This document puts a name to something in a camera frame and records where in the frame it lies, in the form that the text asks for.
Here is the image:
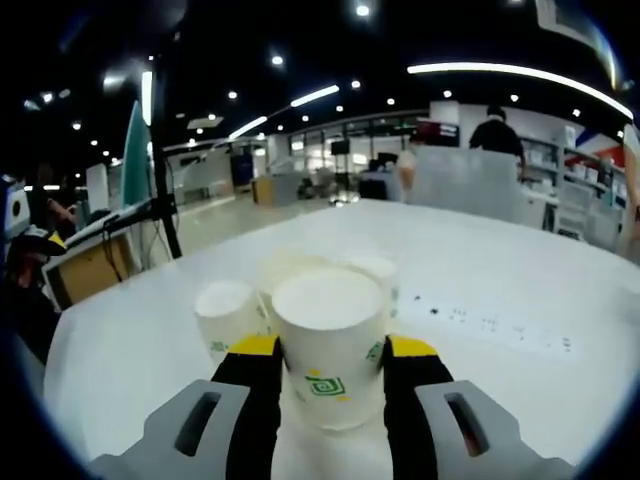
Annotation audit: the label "curved ceiling strip light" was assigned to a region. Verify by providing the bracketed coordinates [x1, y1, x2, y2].
[407, 62, 634, 121]

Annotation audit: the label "ceiling air vent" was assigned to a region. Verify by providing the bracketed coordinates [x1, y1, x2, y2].
[534, 0, 609, 51]

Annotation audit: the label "white table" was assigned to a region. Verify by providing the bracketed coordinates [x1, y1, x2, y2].
[42, 197, 640, 480]

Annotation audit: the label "black tripod stand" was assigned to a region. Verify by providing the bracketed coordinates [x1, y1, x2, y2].
[148, 64, 184, 260]

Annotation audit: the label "black cable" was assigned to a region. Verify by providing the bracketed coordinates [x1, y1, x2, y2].
[101, 217, 129, 284]

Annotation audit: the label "storage shelves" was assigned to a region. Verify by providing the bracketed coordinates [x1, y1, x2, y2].
[519, 129, 626, 201]

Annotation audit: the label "round ceiling spotlights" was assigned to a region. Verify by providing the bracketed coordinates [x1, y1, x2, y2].
[42, 3, 584, 151]

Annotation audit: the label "wall screen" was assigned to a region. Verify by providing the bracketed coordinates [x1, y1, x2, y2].
[417, 119, 460, 149]

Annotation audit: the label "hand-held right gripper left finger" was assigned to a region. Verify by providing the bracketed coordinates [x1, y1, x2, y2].
[89, 333, 284, 480]

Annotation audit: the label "straight ceiling strip light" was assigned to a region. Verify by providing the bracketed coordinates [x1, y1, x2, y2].
[289, 84, 341, 109]
[229, 115, 269, 141]
[141, 69, 154, 126]

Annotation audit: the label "black screen on stand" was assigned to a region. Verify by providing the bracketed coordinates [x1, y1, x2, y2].
[330, 141, 351, 176]

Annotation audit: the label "white partition panel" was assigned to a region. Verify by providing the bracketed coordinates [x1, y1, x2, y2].
[407, 147, 519, 221]

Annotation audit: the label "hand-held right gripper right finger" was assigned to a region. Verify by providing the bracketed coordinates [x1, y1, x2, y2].
[382, 334, 574, 480]

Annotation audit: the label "white paper cup green print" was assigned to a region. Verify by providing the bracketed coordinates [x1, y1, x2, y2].
[344, 255, 401, 321]
[257, 243, 346, 301]
[272, 267, 386, 432]
[193, 280, 274, 369]

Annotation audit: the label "wooden cabinet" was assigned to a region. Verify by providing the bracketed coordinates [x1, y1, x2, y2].
[252, 174, 301, 206]

